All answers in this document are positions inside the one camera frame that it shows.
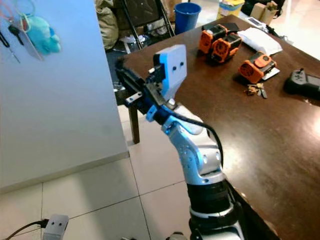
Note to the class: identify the clear plastic card tag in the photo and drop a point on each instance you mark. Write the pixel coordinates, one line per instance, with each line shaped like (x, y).
(32, 46)

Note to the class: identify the teal plush toy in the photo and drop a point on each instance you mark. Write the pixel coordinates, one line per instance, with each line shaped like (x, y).
(44, 36)

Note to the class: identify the brown cardboard box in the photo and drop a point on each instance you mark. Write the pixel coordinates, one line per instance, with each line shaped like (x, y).
(264, 10)

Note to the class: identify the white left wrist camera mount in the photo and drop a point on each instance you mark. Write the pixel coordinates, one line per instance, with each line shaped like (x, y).
(56, 227)

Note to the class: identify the bunch of keys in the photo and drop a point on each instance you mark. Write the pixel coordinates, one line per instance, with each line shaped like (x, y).
(256, 90)

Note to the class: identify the blue plastic bucket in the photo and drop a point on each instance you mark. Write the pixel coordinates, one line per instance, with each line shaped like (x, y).
(187, 17)

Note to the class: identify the dark brown wooden table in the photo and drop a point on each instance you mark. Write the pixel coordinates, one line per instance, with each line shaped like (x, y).
(280, 150)

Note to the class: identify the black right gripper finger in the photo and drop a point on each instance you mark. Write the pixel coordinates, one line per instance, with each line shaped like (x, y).
(129, 85)
(134, 75)

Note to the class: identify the olive green bag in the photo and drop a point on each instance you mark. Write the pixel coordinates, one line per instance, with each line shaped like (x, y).
(106, 25)

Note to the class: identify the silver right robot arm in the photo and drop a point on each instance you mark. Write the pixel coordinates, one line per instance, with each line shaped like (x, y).
(202, 160)

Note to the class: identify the black remote controller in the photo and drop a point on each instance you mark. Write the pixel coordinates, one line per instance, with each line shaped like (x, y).
(302, 84)

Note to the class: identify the black metal folding chair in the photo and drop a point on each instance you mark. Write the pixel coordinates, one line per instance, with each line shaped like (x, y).
(142, 12)

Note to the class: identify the yellow box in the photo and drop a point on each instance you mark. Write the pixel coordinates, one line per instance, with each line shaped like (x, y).
(231, 7)

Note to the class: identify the white plastic bag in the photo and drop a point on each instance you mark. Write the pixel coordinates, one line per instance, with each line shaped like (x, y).
(260, 41)

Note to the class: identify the black car key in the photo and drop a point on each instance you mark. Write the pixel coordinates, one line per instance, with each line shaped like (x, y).
(15, 34)

